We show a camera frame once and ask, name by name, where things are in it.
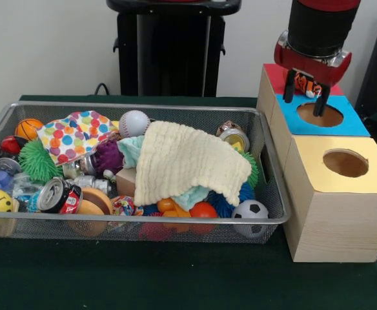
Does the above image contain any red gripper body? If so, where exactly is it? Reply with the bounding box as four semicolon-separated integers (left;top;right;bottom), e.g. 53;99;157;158
274;41;352;87

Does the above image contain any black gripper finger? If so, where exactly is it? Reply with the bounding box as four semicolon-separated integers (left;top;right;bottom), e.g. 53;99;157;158
313;83;331;118
282;68;297;104

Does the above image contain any orange striped tiger plush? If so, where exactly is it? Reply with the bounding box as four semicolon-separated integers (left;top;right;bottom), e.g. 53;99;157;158
293;72;323;99

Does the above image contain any cream muslin cloth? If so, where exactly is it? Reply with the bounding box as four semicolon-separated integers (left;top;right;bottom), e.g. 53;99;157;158
133;121;253;207

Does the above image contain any light blue muslin cloth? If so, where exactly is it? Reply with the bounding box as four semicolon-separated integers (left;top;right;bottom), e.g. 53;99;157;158
117;135;210;209

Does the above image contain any plush hamburger toy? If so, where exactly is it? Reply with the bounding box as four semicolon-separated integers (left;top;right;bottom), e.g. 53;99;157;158
77;187;114;216

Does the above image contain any polka dot cloth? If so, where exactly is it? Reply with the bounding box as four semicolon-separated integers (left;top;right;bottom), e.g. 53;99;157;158
36;110;120;167

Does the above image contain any wooden box with three holes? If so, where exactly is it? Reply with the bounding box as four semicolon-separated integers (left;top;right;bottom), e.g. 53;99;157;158
256;63;377;263

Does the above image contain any shallow mesh bin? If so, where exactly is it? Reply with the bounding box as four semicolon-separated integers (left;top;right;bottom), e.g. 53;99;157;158
0;100;292;245

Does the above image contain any small soccer ball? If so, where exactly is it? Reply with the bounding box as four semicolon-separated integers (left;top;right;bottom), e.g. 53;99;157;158
232;200;270;220

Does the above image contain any white toy baseball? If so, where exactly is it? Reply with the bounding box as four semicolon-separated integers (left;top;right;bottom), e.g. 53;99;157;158
119;110;152;138

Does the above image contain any red soda can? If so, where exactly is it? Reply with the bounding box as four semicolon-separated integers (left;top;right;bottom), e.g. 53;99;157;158
36;178;83;214

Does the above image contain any green spiky ball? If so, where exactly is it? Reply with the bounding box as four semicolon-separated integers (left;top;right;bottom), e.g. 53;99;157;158
18;139;63;180

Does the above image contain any small orange basketball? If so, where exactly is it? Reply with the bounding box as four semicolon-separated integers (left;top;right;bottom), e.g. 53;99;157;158
15;118;44;141

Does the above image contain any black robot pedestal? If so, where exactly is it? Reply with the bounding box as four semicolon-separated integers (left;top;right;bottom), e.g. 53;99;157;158
106;0;243;97

